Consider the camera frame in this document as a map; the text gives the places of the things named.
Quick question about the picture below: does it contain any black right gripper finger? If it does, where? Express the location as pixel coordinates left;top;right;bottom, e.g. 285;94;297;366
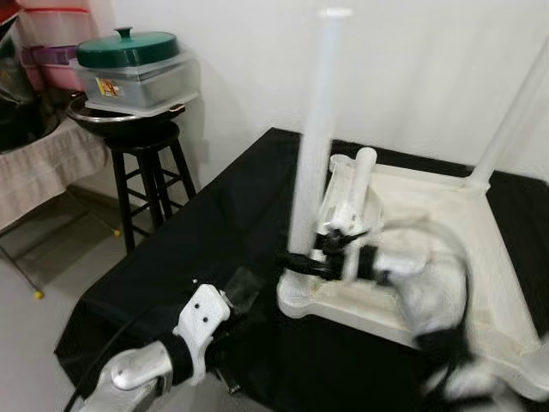
276;255;333;279

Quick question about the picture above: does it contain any white plastic children table top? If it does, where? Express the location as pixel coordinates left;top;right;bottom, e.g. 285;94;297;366
276;154;549;403

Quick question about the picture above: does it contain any large clear tape patch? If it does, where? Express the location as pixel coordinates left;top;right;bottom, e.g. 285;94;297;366
223;266;263;312

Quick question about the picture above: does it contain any black tablecloth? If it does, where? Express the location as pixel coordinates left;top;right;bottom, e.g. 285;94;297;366
53;127;549;412

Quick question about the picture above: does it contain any thin metal leg yellow tip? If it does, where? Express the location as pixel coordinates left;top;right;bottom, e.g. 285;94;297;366
73;193;122;238
0;249;44;300

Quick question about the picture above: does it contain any black stool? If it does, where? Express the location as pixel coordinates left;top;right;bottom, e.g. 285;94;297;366
105;120;196;254

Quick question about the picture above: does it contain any beige striped cloth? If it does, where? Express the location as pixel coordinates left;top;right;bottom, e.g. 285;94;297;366
0;116;108;228

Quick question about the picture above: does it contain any green lid clear container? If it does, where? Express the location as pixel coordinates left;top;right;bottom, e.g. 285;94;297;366
75;27;200;117

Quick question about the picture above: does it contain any pink plastic basin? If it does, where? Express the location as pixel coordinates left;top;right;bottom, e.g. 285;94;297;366
24;62;87;92

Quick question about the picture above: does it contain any black bag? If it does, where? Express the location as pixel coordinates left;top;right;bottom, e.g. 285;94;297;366
0;21;57;154

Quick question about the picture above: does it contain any purple plastic basin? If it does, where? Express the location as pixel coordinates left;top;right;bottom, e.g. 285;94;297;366
33;45;84;66

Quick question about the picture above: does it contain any pale pink container red band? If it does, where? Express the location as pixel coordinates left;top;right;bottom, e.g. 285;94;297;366
17;0;94;48

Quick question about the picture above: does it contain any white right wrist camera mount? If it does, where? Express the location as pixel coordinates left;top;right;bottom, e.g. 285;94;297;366
313;216;371;282

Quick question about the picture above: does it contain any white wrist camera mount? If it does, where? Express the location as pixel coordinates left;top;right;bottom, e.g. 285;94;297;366
313;216;371;282
172;283;232;387

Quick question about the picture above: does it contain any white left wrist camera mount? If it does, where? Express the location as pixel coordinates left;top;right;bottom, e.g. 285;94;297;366
172;283;232;387

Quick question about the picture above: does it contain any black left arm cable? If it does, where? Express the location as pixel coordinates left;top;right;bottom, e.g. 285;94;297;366
64;300;198;412

